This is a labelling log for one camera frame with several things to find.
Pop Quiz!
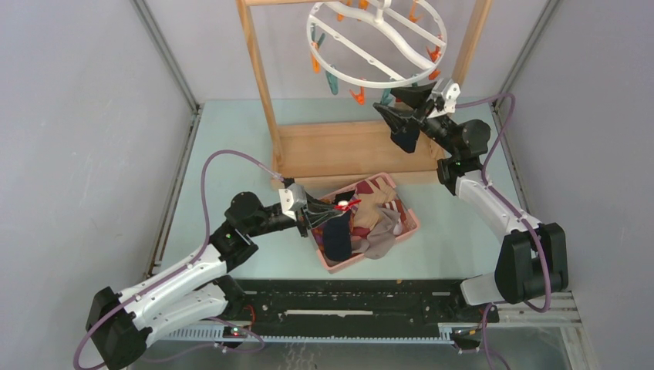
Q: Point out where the wooden hanger stand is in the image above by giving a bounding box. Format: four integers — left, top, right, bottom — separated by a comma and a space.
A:
237, 1, 492, 187

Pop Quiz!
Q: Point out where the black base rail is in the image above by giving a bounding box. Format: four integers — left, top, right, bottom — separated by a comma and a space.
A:
218, 278, 485, 340

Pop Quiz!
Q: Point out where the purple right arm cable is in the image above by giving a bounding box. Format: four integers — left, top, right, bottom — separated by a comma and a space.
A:
454, 92, 553, 370

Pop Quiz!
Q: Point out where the pink plastic basket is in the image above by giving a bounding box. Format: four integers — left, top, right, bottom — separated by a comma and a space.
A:
311, 173, 420, 274

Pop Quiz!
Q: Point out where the teal clothespin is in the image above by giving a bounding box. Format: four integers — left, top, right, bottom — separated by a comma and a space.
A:
325, 70, 339, 96
379, 89, 394, 106

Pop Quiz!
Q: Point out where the grey sock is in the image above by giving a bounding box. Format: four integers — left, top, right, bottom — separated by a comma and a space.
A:
352, 207, 403, 260

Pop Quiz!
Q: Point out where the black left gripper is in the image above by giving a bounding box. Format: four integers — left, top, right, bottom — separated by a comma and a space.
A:
246, 191, 342, 238

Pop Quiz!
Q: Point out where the navy santa sock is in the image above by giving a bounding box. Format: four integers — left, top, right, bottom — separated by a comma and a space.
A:
322, 200, 354, 262
390, 130, 420, 153

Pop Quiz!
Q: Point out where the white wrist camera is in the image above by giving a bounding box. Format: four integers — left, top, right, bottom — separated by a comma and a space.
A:
427, 78, 460, 118
278, 183, 307, 220

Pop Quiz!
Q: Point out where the purple striped sock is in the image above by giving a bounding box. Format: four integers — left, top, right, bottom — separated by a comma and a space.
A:
312, 228, 325, 254

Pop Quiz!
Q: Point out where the orange clothespin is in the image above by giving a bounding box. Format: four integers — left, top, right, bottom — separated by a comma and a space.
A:
349, 86, 366, 106
310, 42, 322, 74

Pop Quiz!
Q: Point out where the teal left clothespin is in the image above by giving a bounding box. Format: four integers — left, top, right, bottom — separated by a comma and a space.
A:
325, 70, 339, 96

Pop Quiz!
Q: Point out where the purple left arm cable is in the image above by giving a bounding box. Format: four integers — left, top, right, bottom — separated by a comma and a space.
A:
72, 149, 287, 370

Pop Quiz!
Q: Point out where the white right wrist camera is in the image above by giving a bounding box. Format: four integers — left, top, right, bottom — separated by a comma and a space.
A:
427, 78, 460, 118

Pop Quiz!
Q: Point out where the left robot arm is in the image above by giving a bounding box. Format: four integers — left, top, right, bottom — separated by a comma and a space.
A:
86, 184, 351, 369

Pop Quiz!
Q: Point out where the beige red striped sock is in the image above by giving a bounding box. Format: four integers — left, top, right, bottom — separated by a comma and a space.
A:
351, 173, 407, 238

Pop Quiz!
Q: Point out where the white round clip hanger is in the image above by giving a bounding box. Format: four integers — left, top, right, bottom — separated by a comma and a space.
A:
305, 1, 448, 89

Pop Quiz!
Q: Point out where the orange front clothespin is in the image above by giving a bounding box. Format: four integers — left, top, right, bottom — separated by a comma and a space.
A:
349, 86, 366, 106

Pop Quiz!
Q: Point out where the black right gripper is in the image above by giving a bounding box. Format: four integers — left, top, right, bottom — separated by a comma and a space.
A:
374, 81, 459, 158

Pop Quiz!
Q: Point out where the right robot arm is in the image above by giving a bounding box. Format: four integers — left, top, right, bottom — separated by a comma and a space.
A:
373, 82, 568, 322

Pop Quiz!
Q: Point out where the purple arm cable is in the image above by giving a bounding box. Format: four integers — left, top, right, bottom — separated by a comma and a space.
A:
454, 92, 553, 370
72, 149, 287, 370

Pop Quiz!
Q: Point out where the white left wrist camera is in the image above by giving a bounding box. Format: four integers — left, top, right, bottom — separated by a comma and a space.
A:
278, 183, 307, 220

